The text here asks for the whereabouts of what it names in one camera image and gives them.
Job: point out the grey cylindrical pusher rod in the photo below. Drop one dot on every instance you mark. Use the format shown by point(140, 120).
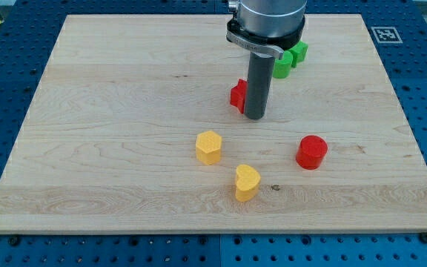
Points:
point(260, 70)

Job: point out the yellow heart block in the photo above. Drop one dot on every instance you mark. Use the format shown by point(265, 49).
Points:
point(247, 182)

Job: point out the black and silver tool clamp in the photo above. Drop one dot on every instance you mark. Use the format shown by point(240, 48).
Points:
point(271, 46)

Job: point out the wooden board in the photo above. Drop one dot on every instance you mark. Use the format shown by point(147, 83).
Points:
point(108, 145)

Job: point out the red cylinder block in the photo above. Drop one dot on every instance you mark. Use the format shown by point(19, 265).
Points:
point(311, 152)

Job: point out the yellow hexagon block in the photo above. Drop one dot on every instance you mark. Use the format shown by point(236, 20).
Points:
point(208, 147)

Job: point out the green circle block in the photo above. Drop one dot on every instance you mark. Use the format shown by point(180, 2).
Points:
point(282, 67)

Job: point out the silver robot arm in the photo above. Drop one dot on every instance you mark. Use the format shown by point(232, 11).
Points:
point(265, 28)

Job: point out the red star block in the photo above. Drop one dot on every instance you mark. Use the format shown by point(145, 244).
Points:
point(238, 94)

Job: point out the white fiducial marker tag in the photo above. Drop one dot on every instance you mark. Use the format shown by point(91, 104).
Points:
point(386, 35)

